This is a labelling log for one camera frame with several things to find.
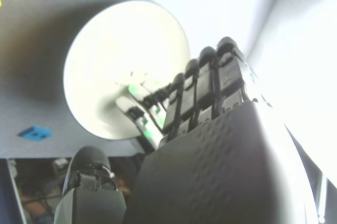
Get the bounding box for white plate black rim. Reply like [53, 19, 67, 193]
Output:
[62, 0, 191, 140]

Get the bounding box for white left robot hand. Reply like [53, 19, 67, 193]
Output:
[54, 36, 327, 224]

